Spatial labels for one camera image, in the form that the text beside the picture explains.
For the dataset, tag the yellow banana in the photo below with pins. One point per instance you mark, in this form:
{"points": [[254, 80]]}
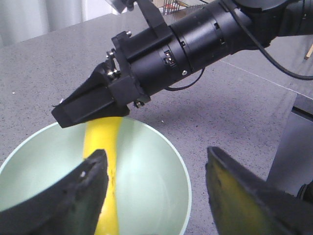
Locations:
{"points": [[102, 133]]}

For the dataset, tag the white curtain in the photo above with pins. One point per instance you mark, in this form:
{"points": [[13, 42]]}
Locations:
{"points": [[21, 20]]}

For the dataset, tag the green bowl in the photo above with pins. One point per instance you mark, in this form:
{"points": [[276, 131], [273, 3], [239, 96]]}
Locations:
{"points": [[153, 188]]}

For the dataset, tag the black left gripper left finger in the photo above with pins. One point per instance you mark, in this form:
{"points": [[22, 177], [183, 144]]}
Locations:
{"points": [[71, 206]]}

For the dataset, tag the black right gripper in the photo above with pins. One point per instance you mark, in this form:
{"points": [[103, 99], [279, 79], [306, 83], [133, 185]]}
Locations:
{"points": [[149, 62]]}

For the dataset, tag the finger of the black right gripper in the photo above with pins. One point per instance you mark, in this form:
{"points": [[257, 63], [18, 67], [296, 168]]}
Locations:
{"points": [[90, 101]]}

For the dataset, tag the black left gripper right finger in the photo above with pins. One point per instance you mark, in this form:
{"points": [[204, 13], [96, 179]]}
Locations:
{"points": [[243, 204]]}

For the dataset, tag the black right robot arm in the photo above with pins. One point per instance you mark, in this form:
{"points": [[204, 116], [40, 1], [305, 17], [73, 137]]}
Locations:
{"points": [[224, 27]]}

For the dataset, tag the wire rack in background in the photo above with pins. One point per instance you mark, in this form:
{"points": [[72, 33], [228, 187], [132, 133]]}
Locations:
{"points": [[171, 6]]}

